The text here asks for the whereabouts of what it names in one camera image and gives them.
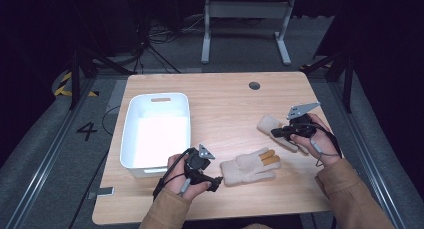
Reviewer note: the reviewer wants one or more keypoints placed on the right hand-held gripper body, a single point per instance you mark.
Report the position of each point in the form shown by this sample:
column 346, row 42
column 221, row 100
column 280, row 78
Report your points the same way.
column 301, row 125

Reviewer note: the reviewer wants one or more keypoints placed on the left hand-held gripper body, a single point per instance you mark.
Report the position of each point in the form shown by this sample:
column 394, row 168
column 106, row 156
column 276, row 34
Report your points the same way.
column 196, row 160

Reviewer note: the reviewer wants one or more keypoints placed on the beige knit glove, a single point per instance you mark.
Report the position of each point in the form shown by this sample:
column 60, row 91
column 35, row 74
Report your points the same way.
column 266, row 124
column 245, row 169

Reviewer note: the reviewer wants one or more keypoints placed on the white plastic bin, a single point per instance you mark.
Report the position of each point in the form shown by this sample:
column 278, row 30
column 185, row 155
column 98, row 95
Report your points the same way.
column 160, row 139

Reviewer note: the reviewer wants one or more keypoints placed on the person's left hand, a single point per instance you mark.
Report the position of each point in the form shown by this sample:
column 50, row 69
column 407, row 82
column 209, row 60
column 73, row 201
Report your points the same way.
column 176, row 180

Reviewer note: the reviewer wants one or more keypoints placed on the person's right hand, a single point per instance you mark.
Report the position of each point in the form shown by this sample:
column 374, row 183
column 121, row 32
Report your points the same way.
column 321, row 145

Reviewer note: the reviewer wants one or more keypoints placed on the black metal stand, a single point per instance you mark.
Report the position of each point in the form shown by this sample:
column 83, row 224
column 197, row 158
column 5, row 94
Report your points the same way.
column 348, row 82
column 76, row 75

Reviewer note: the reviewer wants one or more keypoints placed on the yellow black hazard tape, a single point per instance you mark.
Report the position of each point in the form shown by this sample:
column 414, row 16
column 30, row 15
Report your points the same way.
column 63, row 85

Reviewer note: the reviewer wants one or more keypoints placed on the white metal desk frame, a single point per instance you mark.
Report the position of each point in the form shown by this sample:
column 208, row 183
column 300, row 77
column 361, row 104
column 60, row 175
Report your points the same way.
column 246, row 9

